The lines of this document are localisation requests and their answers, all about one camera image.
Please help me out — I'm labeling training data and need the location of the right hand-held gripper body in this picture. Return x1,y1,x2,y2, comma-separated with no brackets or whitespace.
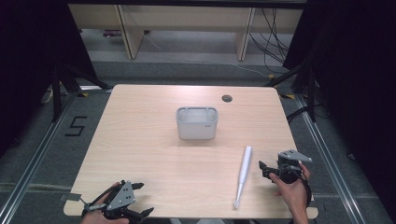
276,148,314,185

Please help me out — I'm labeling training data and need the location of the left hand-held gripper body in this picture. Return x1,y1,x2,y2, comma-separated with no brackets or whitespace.
83,180,138,222

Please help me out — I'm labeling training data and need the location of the white electric toothbrush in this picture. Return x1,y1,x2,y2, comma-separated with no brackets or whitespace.
233,145,254,210

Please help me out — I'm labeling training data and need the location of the grey plastic holder box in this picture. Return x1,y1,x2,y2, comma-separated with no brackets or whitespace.
176,105,219,141

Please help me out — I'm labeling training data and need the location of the person's right hand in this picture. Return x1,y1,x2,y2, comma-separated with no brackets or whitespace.
269,163,312,213

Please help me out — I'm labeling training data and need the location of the person's left hand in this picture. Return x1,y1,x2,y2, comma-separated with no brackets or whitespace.
80,181,131,224

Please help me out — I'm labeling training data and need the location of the black metal stand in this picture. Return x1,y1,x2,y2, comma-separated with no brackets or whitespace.
263,60,319,123
50,60,110,123

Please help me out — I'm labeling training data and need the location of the black curtain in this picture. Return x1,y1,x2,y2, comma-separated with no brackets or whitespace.
0,0,98,158
282,0,396,216

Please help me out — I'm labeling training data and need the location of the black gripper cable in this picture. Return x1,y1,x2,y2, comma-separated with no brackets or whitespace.
81,184,120,217

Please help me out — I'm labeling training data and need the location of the black wrist strap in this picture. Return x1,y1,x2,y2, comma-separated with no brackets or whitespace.
298,171,313,208

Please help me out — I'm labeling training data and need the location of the metal floor rail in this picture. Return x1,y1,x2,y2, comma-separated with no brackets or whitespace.
0,91,81,224
293,92,362,224

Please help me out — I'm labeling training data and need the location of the bundle of black cables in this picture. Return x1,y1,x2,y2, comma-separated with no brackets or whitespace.
247,8,291,75

